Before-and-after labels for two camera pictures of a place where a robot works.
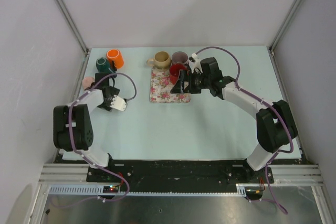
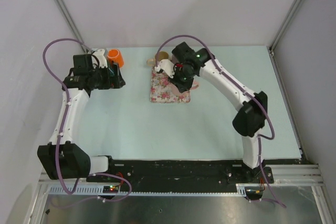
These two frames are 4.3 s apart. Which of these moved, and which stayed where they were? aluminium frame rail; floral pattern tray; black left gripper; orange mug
Moved: black left gripper
Stayed: aluminium frame rail; floral pattern tray; orange mug
